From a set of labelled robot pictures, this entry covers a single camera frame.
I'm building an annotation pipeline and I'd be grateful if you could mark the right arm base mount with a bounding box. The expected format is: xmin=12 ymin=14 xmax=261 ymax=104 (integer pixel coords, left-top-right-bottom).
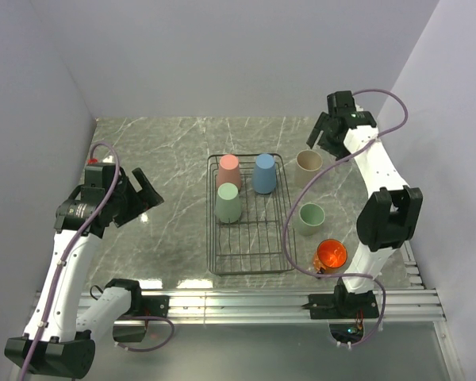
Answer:
xmin=301 ymin=290 xmax=381 ymax=347

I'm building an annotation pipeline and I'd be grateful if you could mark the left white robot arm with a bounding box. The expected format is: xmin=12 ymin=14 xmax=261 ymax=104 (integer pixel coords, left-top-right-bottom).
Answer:
xmin=4 ymin=160 xmax=163 ymax=379

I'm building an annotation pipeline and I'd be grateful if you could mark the blue plastic cup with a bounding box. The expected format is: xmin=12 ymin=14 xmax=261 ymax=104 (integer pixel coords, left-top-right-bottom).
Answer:
xmin=252 ymin=153 xmax=277 ymax=194

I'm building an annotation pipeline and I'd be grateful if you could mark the beige plastic cup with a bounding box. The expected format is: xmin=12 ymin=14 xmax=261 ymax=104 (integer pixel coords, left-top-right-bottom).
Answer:
xmin=294 ymin=150 xmax=323 ymax=188

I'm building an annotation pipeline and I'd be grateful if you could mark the aluminium rail frame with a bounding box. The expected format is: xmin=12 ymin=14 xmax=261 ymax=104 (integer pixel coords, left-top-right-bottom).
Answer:
xmin=7 ymin=117 xmax=461 ymax=381

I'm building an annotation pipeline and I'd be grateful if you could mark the pink plastic cup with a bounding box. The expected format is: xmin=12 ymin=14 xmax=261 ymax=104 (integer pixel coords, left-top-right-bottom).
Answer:
xmin=216 ymin=154 xmax=242 ymax=190

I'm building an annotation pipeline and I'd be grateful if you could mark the black wire dish rack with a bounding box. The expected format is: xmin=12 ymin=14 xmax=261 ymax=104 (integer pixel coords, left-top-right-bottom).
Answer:
xmin=206 ymin=153 xmax=293 ymax=276

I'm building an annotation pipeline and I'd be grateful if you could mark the orange transparent mug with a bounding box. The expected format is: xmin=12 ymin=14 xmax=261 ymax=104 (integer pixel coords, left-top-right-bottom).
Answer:
xmin=313 ymin=239 xmax=348 ymax=275

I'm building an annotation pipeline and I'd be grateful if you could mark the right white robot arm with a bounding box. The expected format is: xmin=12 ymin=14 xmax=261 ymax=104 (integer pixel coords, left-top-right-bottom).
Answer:
xmin=306 ymin=90 xmax=423 ymax=318

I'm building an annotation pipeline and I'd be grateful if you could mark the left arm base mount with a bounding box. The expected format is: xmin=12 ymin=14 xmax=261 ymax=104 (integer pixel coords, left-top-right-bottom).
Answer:
xmin=112 ymin=294 xmax=170 ymax=344

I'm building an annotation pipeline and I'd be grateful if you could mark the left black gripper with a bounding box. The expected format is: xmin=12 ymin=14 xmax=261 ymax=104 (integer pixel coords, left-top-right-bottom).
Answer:
xmin=107 ymin=167 xmax=163 ymax=227

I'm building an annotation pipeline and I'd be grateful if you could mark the green cup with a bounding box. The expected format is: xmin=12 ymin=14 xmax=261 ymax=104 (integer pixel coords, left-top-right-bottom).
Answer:
xmin=297 ymin=202 xmax=325 ymax=237
xmin=215 ymin=183 xmax=242 ymax=224

